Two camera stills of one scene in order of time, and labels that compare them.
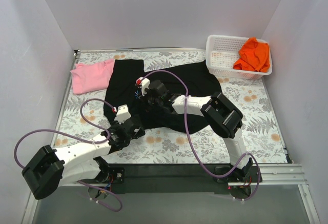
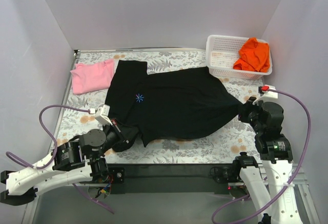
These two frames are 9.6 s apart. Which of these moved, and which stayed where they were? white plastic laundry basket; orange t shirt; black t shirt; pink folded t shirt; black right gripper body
Moved: black right gripper body; black t shirt
Stayed: white plastic laundry basket; pink folded t shirt; orange t shirt
